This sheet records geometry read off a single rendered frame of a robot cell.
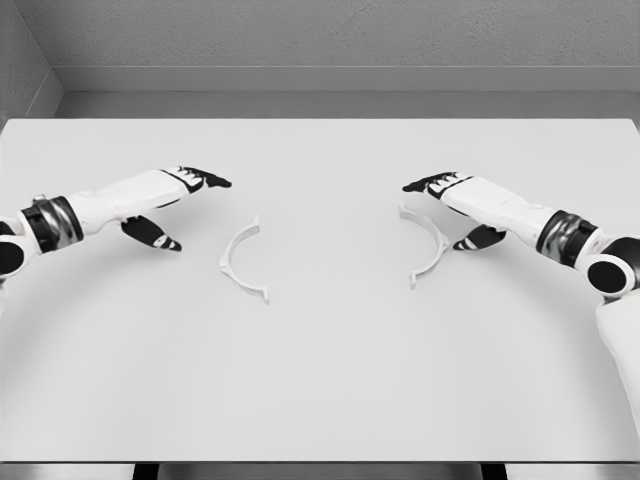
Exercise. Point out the white pipe clamp half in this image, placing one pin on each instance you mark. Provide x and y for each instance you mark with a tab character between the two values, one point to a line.
239	260
431	242

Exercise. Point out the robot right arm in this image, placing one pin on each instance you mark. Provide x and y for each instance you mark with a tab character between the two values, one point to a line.
590	260

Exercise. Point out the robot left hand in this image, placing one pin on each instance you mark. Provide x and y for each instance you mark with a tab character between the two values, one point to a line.
150	189

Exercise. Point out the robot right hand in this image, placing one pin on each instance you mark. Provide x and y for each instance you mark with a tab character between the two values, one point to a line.
480	197

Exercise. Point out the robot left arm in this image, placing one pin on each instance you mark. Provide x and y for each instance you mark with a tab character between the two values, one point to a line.
60	225

